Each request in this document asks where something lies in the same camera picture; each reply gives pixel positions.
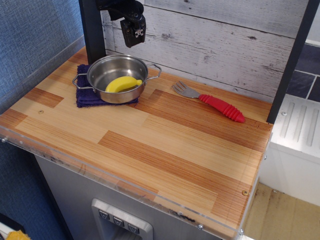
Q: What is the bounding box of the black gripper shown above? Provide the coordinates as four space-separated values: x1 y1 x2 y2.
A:
97 0 146 48

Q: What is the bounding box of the yellow toy banana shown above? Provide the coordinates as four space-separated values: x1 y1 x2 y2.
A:
105 76 143 93

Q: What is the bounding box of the yellow object at corner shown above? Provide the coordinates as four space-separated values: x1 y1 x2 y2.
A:
6 231 31 240

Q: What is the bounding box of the stainless steel pot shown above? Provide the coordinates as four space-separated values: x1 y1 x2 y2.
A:
72 54 162 104

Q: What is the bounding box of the purple cloth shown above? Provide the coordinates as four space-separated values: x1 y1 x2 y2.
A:
76 64 139 108

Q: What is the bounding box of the clear acrylic edge guard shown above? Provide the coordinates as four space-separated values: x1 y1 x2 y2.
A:
0 124 273 238

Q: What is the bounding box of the silver dispenser panel with buttons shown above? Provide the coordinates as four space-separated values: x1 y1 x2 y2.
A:
91 198 154 240

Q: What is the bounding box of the white ridged appliance top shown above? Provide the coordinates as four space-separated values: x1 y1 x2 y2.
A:
269 93 320 161

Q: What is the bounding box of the black left vertical post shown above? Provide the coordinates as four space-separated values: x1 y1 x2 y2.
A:
78 0 106 64

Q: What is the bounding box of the black vertical post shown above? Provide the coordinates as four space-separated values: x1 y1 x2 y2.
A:
78 0 106 64
266 0 320 124

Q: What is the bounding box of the fork with red handle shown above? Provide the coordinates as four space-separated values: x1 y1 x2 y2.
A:
172 81 245 123

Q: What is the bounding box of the black right vertical post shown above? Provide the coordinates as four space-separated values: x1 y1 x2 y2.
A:
266 0 320 124

